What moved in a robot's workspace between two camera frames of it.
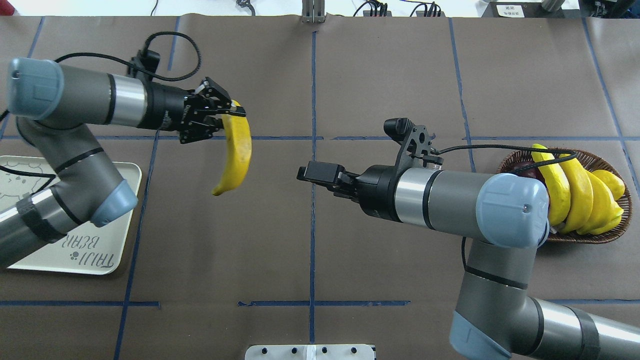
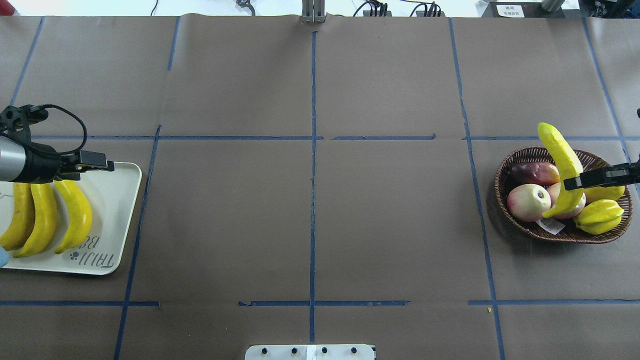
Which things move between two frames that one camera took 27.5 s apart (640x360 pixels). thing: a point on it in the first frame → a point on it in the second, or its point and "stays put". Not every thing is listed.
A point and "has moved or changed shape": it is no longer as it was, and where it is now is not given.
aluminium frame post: x=313 y=11 stays put
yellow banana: x=605 y=217 → x=569 y=167
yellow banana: x=237 y=125 has moved or changed shape
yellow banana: x=558 y=185 has moved or changed shape
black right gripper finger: x=320 y=172 → x=624 y=174
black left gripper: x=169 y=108 → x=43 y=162
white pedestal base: x=310 y=352 stays put
